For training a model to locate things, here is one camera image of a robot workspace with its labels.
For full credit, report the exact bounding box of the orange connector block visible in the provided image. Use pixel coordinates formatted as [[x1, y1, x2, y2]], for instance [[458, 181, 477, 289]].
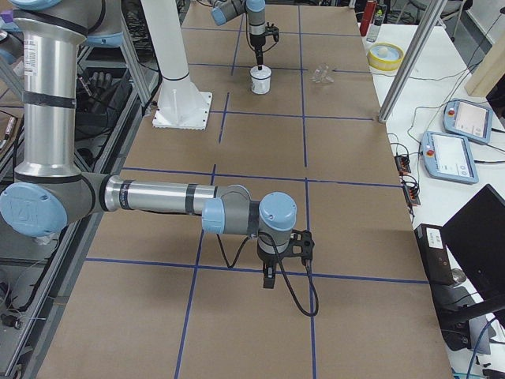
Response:
[[402, 182, 421, 207], [394, 154, 411, 174]]

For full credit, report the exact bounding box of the black box with label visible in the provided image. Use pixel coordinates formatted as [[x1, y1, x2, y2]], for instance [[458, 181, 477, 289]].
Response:
[[415, 223, 453, 285]]

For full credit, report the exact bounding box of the far teach pendant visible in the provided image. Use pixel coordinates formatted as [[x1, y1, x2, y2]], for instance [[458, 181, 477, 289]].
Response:
[[443, 99, 492, 144]]

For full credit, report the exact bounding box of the white enamel mug blue rim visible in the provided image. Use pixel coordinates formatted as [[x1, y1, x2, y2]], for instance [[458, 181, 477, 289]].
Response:
[[251, 77, 271, 95]]

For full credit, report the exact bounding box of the aluminium frame post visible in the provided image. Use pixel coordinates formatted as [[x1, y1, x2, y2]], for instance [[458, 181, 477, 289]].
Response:
[[378, 0, 447, 124]]

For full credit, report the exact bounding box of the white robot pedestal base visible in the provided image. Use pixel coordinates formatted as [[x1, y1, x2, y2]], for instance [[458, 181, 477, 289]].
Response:
[[141, 0, 212, 130]]

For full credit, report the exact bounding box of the orange connector block near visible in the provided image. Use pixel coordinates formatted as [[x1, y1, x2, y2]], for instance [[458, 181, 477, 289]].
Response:
[[402, 182, 421, 207]]

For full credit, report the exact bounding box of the clear plastic bottle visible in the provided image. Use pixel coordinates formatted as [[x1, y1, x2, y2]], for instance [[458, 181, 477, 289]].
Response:
[[366, 10, 384, 43]]

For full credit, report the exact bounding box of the white ceramic lid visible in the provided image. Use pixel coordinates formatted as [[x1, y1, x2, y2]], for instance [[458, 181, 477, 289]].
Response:
[[250, 65, 271, 80]]

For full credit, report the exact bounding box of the orange connector block far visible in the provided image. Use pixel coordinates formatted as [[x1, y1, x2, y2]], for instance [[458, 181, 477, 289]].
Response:
[[394, 154, 411, 174]]

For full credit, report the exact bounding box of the black monitor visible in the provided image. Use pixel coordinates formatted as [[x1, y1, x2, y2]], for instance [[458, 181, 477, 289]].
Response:
[[441, 184, 504, 299]]

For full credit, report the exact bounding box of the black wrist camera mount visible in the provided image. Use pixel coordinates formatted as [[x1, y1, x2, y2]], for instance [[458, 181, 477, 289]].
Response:
[[264, 22, 279, 43], [284, 230, 315, 272]]

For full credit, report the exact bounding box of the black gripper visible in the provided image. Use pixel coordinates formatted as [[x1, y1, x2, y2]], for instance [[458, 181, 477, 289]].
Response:
[[258, 249, 279, 289], [249, 34, 265, 70]]

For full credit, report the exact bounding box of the near teach pendant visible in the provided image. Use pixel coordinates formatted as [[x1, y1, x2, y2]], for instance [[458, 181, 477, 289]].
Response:
[[421, 131, 479, 184]]

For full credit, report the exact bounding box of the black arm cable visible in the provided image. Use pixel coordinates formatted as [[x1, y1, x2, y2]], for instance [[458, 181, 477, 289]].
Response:
[[215, 231, 320, 317]]

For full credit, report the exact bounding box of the teach pendant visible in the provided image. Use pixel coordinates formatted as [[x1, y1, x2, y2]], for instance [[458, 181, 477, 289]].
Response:
[[421, 131, 479, 184], [443, 99, 492, 144]]

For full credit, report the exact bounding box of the red bottle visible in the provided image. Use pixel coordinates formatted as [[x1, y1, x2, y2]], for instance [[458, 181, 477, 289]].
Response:
[[360, 0, 377, 36]]

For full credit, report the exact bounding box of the wooden board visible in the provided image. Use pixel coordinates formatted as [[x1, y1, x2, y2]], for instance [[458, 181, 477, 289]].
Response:
[[465, 35, 505, 97]]

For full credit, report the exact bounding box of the yellow rimmed bowl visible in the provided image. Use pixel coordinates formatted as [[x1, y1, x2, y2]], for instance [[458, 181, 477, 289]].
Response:
[[367, 43, 404, 72]]

